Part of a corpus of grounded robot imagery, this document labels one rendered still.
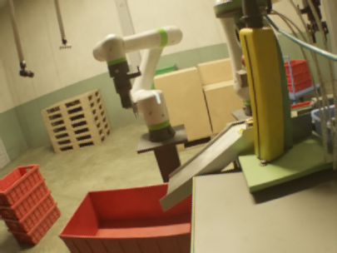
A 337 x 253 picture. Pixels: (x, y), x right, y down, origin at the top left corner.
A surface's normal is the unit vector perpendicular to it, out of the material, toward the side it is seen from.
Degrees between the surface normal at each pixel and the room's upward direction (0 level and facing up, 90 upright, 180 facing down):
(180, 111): 90
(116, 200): 90
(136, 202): 90
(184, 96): 90
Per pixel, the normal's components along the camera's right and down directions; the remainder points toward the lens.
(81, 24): -0.08, 0.30
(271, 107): 0.32, 0.28
